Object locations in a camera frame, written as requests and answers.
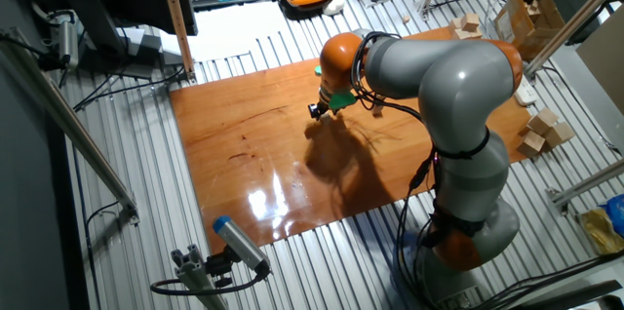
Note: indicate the blue plastic bag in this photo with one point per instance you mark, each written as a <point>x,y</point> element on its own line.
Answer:
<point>615,212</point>

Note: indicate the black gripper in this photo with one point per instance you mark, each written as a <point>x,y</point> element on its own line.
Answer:
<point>325,109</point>

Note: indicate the white rounded object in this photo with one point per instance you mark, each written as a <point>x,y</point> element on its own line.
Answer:
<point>334,5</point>

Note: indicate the glossy wooden board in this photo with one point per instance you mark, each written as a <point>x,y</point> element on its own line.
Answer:
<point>244,164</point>

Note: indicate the brown flat panel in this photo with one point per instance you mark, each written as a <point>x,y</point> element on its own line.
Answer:
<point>604,66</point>

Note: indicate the brown frame post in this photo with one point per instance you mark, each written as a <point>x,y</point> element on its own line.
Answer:
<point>175,17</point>

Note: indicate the silver cylindrical camera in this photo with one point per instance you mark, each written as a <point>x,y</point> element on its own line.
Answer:
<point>68,44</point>

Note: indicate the black camera clamp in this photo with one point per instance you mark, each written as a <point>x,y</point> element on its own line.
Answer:
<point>217,266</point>

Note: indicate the long aluminium beam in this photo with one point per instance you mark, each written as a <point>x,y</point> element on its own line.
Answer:
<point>73,129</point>

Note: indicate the aluminium frame beam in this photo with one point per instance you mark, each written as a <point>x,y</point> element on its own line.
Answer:
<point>585,185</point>

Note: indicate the brown cardboard box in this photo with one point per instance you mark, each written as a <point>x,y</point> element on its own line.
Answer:
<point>512,17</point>

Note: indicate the white power strip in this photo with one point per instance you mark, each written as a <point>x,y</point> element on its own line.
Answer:
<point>526,94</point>

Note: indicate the grey flat box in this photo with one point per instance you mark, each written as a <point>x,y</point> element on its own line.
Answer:
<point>146,51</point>

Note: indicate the silver camera with blue cap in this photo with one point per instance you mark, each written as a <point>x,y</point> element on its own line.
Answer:
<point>241,244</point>

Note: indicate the green camera mount bracket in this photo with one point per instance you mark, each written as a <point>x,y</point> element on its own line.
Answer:
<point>343,100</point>

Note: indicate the wooden block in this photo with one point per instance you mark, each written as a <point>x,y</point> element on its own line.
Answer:
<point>467,35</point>
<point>470,21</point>
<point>456,23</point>

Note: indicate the black monitor stand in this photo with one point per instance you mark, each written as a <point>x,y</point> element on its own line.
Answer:
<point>95,22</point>

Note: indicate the black flat bar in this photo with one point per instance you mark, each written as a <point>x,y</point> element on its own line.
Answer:
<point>565,296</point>

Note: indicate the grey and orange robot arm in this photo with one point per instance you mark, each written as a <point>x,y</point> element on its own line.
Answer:
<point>463,76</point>

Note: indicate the yellow plastic bag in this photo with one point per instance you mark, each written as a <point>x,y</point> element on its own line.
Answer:
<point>602,232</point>

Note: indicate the large wooden cube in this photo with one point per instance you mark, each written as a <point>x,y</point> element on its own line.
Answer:
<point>559,135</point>
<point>542,121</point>
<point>531,144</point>

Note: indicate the white paper sheets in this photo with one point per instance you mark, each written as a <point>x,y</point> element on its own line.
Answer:
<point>234,27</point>

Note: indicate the short aluminium profile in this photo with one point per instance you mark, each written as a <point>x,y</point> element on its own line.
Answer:
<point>195,276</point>

